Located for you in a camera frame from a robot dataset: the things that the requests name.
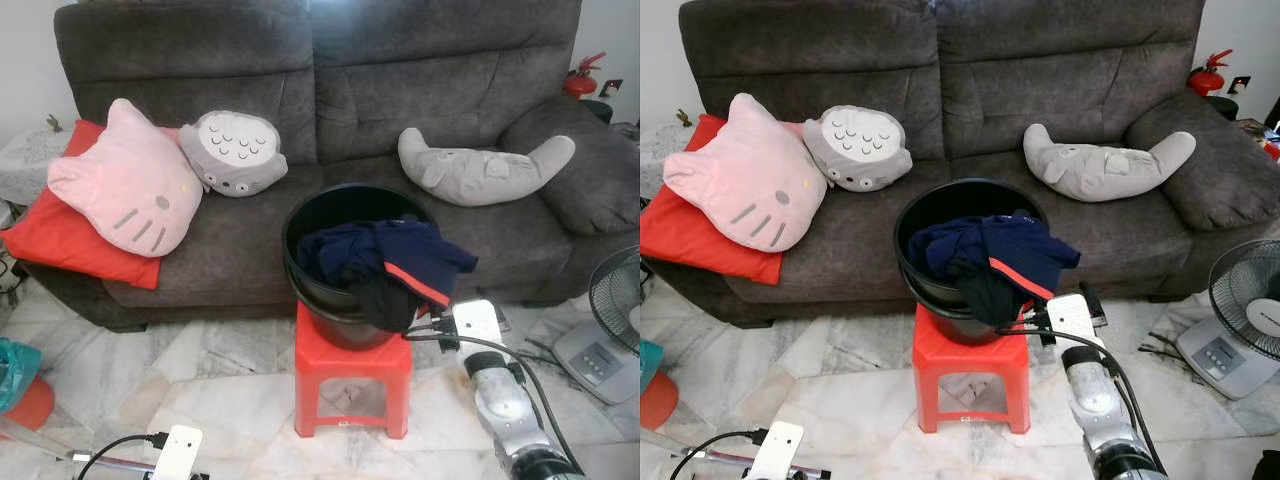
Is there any grey fabric sofa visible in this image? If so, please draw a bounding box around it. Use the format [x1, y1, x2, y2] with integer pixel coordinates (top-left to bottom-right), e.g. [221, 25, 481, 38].
[655, 0, 1280, 329]
[20, 0, 641, 331]

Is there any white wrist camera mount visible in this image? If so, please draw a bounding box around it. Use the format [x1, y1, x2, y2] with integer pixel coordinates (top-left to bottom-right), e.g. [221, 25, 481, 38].
[1045, 292, 1099, 349]
[745, 421, 804, 480]
[452, 298, 506, 353]
[150, 425, 204, 480]

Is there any side table white lace cloth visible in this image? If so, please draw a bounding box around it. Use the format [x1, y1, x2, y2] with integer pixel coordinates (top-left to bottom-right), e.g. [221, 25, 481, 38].
[0, 128, 76, 206]
[640, 122, 701, 196]

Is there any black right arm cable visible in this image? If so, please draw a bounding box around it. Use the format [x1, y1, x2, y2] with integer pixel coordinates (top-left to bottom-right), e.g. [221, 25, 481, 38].
[997, 320, 1166, 471]
[403, 325, 581, 471]

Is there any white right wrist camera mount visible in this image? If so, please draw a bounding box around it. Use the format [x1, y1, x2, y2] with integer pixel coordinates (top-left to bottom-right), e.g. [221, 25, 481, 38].
[452, 298, 506, 353]
[1045, 292, 1099, 349]

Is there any grey round totoro pillow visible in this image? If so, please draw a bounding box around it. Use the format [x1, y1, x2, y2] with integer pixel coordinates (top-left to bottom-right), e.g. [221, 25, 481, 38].
[178, 110, 289, 198]
[802, 104, 913, 193]

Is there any grey crescent totoro pillow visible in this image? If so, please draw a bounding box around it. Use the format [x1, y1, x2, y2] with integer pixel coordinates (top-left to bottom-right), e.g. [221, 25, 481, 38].
[397, 127, 577, 208]
[1022, 122, 1198, 203]

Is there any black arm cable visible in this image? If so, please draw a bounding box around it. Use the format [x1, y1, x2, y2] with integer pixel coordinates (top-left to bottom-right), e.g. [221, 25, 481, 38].
[75, 432, 169, 480]
[403, 325, 581, 471]
[997, 320, 1166, 471]
[670, 430, 766, 480]

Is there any pink cat face pillow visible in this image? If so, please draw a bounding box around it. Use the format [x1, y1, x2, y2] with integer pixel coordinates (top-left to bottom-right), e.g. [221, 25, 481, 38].
[662, 93, 829, 253]
[47, 98, 204, 258]

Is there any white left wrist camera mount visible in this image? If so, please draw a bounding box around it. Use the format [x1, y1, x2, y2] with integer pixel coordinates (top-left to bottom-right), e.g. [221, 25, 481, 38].
[745, 421, 804, 480]
[150, 425, 204, 480]

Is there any red pillow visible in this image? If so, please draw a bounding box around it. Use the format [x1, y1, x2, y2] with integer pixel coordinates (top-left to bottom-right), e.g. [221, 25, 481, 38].
[640, 113, 786, 286]
[0, 120, 166, 291]

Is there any red bin teal bag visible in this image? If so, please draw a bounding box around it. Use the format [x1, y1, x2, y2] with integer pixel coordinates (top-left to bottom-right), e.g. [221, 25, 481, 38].
[0, 337, 56, 436]
[640, 338, 681, 431]

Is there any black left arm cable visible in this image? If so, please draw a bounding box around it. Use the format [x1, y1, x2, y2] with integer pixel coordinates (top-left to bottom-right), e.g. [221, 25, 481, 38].
[75, 432, 169, 480]
[670, 430, 766, 480]

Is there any red plastic stool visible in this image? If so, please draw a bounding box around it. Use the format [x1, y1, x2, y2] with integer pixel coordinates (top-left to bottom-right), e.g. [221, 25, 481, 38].
[912, 300, 1033, 434]
[293, 300, 413, 441]

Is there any red fire extinguisher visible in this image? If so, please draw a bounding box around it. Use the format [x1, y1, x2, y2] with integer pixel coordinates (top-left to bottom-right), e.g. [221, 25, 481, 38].
[562, 52, 608, 99]
[1187, 48, 1233, 98]

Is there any navy jersey red stripe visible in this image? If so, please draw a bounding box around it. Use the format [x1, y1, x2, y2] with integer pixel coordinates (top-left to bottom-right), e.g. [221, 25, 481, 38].
[907, 210, 1083, 326]
[295, 217, 479, 333]

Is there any grey standing fan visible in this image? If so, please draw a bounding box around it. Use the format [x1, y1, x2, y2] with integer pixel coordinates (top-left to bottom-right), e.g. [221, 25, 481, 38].
[553, 245, 641, 406]
[1175, 238, 1280, 401]

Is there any black plastic bucket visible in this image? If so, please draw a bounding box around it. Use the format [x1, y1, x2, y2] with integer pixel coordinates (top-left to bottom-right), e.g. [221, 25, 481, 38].
[893, 178, 1051, 347]
[282, 183, 441, 351]

